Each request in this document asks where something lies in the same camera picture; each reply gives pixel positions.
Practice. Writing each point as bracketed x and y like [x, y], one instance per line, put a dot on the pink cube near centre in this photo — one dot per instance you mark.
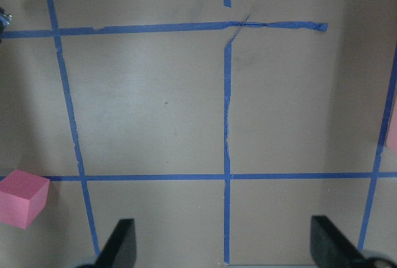
[23, 197]

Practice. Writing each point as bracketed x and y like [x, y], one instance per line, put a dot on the pink plastic bin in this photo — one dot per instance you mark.
[391, 139]

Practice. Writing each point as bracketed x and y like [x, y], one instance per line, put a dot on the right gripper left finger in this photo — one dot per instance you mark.
[120, 248]

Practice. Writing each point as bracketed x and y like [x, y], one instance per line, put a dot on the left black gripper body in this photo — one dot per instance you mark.
[5, 20]

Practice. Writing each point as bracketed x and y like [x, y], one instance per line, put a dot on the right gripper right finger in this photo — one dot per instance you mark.
[330, 248]

